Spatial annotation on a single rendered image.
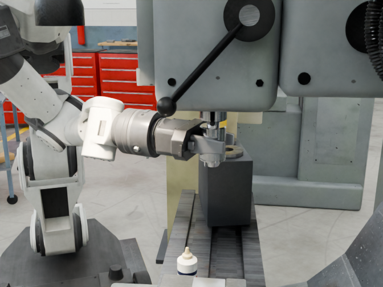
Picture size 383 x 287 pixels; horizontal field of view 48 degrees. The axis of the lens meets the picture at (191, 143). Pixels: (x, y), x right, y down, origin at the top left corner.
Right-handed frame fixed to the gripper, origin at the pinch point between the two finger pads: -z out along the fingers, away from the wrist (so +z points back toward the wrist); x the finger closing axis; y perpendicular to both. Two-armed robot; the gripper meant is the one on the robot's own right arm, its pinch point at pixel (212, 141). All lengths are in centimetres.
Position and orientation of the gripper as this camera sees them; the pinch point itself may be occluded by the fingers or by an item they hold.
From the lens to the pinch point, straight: 77.5
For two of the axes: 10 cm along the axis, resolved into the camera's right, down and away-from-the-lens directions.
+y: -0.1, 9.6, 2.9
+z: -9.2, -1.2, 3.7
